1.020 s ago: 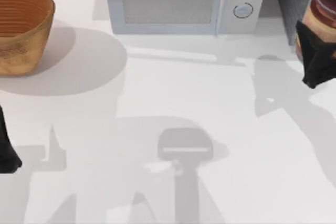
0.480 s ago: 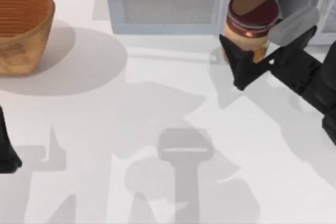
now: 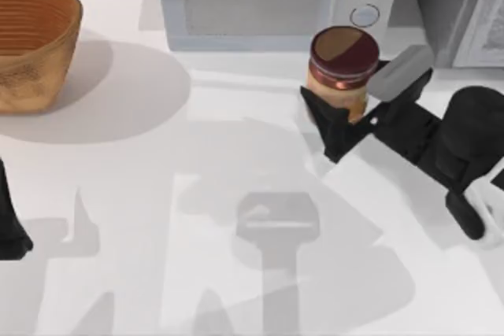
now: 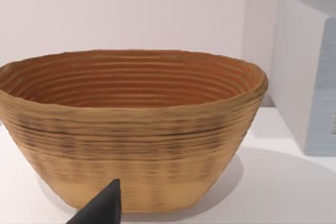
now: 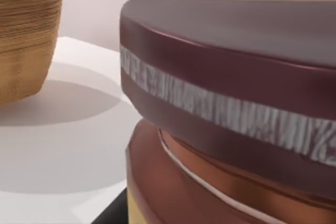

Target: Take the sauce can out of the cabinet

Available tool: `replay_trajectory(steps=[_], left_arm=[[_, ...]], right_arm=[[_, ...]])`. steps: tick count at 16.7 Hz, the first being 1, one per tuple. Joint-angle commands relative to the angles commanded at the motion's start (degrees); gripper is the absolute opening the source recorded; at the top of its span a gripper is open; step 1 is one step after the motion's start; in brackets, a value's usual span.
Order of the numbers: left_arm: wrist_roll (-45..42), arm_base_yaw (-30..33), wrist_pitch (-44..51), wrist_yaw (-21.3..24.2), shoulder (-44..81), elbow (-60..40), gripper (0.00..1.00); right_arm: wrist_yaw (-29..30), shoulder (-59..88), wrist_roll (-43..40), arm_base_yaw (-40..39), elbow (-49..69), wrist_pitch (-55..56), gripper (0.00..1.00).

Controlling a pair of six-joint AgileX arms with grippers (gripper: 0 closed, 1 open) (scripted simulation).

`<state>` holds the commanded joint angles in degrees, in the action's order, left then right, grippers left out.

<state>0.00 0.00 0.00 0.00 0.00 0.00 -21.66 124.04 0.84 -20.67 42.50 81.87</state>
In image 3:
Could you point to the jar with dark red lid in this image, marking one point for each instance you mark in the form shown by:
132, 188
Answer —
342, 52

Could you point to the pale microwave oven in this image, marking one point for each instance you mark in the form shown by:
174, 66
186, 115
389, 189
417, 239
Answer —
370, 39

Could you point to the small microwave knob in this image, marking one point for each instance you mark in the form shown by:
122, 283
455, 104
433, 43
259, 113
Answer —
364, 15

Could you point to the brown woven basket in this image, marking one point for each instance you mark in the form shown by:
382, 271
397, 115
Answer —
37, 56

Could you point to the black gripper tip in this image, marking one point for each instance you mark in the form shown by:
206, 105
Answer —
10, 218

